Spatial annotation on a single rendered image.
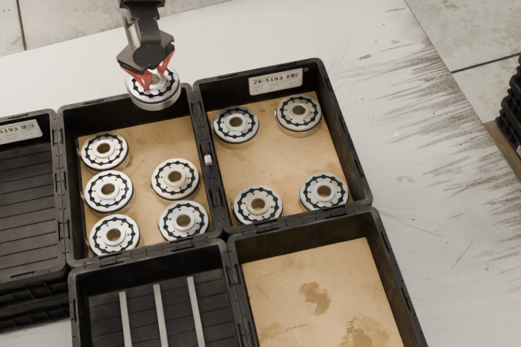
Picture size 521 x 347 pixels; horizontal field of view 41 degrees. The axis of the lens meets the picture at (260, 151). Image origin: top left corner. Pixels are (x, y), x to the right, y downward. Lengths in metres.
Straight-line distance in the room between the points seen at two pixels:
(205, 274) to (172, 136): 0.35
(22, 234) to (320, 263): 0.62
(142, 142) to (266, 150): 0.28
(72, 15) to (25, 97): 1.26
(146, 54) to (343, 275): 0.58
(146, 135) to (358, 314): 0.63
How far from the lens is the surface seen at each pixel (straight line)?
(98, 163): 1.57
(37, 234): 1.55
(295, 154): 1.56
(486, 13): 3.14
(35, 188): 1.61
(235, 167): 1.55
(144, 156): 1.59
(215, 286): 1.41
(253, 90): 1.61
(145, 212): 1.51
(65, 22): 3.16
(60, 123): 1.57
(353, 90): 1.85
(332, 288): 1.41
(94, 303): 1.44
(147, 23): 1.23
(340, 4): 2.07
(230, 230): 1.35
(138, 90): 1.43
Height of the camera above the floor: 2.11
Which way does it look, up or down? 55 degrees down
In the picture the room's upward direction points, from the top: 4 degrees counter-clockwise
